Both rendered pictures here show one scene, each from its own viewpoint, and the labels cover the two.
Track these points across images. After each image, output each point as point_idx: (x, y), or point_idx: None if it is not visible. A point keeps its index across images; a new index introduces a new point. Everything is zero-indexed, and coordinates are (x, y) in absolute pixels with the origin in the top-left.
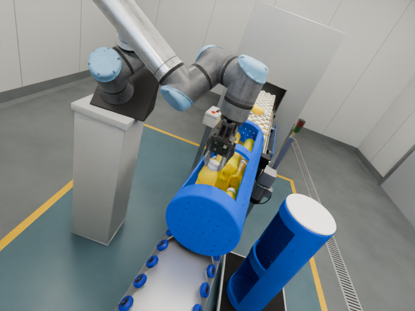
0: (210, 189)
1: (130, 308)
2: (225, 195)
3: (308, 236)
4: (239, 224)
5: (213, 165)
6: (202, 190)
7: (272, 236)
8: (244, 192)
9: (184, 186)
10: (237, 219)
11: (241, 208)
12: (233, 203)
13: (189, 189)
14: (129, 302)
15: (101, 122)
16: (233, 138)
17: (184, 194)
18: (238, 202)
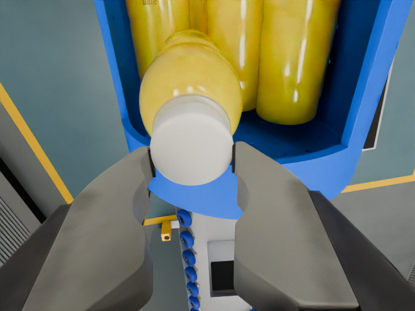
0: (233, 186)
1: (192, 218)
2: (303, 176)
3: None
4: (355, 170)
5: (199, 184)
6: (208, 198)
7: None
8: (402, 17)
9: (113, 33)
10: (348, 182)
11: (371, 120)
12: (338, 168)
13: (159, 181)
14: (188, 224)
15: None
16: None
17: (158, 196)
18: (360, 129)
